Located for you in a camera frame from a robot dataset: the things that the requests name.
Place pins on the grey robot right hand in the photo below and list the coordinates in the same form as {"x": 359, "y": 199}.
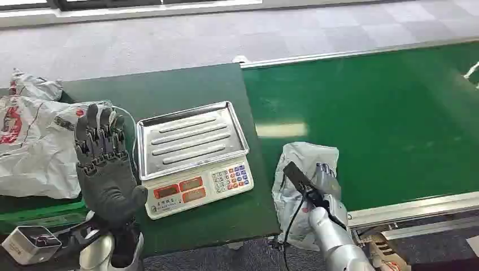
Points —
{"x": 334, "y": 207}

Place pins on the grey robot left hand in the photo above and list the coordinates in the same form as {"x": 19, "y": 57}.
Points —
{"x": 108, "y": 187}

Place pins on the small grey plastic parcel bag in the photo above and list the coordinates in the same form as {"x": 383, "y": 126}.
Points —
{"x": 295, "y": 161}

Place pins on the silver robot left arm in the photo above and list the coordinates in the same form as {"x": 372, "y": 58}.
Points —
{"x": 98, "y": 251}

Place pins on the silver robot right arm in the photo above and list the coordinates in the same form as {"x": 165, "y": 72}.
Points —
{"x": 338, "y": 245}

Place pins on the green plastic crate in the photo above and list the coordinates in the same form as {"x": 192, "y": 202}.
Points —
{"x": 37, "y": 217}

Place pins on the large white parcel red print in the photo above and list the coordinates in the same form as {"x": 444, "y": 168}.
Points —
{"x": 33, "y": 149}

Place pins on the white electronic weighing scale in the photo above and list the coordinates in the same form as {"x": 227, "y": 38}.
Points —
{"x": 194, "y": 190}

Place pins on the green conveyor belt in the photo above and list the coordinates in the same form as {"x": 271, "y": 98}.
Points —
{"x": 374, "y": 123}

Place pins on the steel scale pan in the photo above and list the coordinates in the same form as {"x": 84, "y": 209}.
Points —
{"x": 191, "y": 138}

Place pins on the crumpled white parcel bag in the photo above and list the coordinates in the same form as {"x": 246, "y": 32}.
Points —
{"x": 35, "y": 86}

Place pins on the white object at belt edge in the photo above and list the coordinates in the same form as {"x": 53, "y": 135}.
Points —
{"x": 472, "y": 71}

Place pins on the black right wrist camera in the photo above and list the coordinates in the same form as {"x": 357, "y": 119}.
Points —
{"x": 299, "y": 179}

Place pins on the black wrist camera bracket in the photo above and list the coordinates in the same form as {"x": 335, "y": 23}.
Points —
{"x": 80, "y": 233}

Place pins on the beige bracket under conveyor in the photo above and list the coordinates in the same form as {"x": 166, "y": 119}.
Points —
{"x": 383, "y": 252}

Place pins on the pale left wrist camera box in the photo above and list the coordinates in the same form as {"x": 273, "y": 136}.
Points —
{"x": 30, "y": 245}

